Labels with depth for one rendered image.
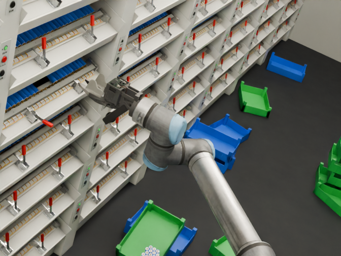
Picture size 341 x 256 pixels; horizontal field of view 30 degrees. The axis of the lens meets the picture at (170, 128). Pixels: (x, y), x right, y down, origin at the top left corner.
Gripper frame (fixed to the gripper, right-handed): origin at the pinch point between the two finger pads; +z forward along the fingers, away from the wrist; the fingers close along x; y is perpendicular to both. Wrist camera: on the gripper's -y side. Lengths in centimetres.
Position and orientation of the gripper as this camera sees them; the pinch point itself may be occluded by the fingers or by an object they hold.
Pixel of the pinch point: (84, 85)
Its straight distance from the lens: 215.0
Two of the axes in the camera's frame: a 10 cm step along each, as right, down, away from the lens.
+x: -4.1, 4.0, -8.2
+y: 3.0, -7.8, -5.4
